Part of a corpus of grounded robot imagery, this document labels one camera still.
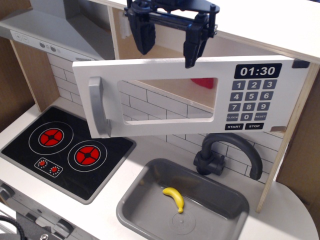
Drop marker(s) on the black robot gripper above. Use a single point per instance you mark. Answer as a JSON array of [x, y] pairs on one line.
[[196, 17]]

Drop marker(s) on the white toy microwave door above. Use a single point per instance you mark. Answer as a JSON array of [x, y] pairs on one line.
[[250, 88]]

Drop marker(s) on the red toy item in microwave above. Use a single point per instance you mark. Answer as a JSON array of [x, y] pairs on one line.
[[204, 82]]

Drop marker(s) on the white wooden microwave cabinet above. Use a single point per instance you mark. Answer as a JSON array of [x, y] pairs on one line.
[[245, 28]]

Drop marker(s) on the grey range hood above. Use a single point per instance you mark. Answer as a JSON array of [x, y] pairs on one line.
[[59, 28]]

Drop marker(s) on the black toy stove top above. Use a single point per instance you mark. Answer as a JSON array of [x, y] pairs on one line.
[[57, 148]]

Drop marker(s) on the yellow toy banana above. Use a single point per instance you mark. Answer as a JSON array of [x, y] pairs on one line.
[[177, 197]]

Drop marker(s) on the grey toy sink basin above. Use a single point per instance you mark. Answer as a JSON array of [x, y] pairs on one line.
[[170, 202]]

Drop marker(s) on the grey toy oven front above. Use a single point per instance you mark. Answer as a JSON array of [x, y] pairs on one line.
[[39, 218]]

